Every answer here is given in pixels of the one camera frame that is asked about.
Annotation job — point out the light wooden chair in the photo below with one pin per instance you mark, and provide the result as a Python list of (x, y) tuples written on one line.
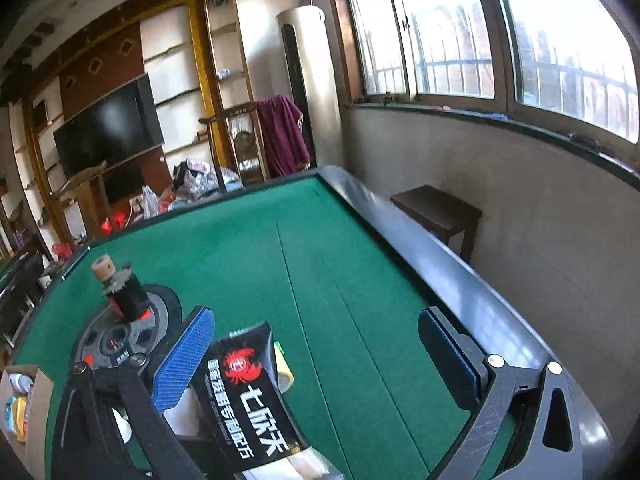
[(75, 185)]

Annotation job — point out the beige tower air conditioner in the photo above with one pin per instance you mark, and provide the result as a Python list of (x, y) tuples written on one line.
[(320, 85)]

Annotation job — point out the white plastic bag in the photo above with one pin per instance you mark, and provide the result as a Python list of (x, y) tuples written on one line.
[(150, 202)]

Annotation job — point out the yellow tape roll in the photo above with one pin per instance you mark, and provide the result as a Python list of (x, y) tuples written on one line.
[(284, 370)]

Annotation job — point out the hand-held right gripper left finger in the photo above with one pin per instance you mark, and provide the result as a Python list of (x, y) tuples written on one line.
[(185, 360)]

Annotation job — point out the green felt mahjong table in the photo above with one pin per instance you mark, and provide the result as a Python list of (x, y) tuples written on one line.
[(325, 260)]

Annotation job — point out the dark side table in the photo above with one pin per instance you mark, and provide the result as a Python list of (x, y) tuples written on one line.
[(20, 300)]

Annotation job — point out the window with metal bars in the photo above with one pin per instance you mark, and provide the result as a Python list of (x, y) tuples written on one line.
[(450, 35)]

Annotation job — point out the cardboard box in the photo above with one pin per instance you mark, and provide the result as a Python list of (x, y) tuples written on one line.
[(42, 405)]

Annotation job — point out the wooden chair with round back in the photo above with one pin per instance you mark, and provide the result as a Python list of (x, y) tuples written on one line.
[(235, 110)]

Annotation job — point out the pile of plastic bags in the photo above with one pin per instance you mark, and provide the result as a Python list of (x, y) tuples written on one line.
[(200, 175)]

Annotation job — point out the dark wooden stool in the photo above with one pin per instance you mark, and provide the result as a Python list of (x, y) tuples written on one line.
[(435, 205)]

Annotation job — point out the wooden wall cabinet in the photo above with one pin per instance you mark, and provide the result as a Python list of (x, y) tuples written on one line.
[(125, 55)]

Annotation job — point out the red plastic stool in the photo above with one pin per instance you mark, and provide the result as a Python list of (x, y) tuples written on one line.
[(112, 224)]

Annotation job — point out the black cylinder device with spool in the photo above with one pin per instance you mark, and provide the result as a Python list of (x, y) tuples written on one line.
[(127, 300)]

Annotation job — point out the maroon cloth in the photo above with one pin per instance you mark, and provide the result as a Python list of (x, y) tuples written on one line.
[(282, 135)]

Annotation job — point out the black flat television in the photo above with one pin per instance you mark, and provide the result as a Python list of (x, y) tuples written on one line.
[(105, 130)]

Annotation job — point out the black packet with red crab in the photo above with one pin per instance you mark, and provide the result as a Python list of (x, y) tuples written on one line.
[(250, 400)]

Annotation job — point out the yellow packet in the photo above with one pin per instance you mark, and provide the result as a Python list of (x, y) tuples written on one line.
[(21, 417)]

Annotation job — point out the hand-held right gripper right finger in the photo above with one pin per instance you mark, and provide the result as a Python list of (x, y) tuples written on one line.
[(450, 360)]

